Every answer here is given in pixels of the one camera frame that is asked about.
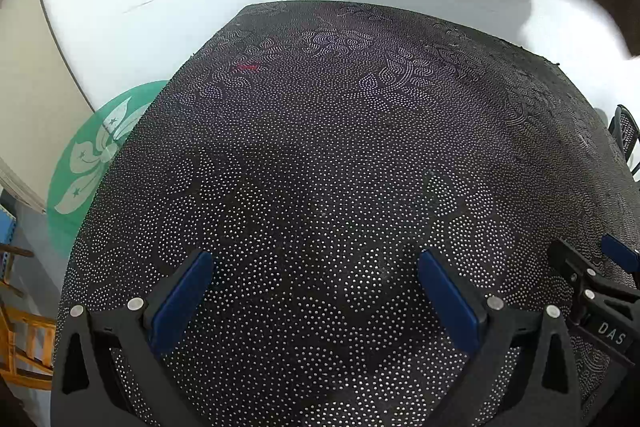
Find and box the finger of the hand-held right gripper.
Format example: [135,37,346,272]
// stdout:
[547,238,608,295]
[601,234,640,278]

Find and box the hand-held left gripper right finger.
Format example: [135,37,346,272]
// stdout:
[416,249,583,427]

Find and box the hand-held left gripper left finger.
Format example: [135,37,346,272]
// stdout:
[50,249,216,427]

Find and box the black mesh office chair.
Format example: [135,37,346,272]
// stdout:
[607,104,640,180]

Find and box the wooden chair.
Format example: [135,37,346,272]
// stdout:
[0,297,56,390]

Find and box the green round flower disc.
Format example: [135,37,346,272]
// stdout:
[47,79,173,258]

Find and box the blue foam mat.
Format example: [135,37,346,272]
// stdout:
[0,202,17,280]

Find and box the black patterned tablecloth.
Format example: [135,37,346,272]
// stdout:
[52,1,640,427]

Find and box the beige door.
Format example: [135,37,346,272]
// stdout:
[0,0,96,214]

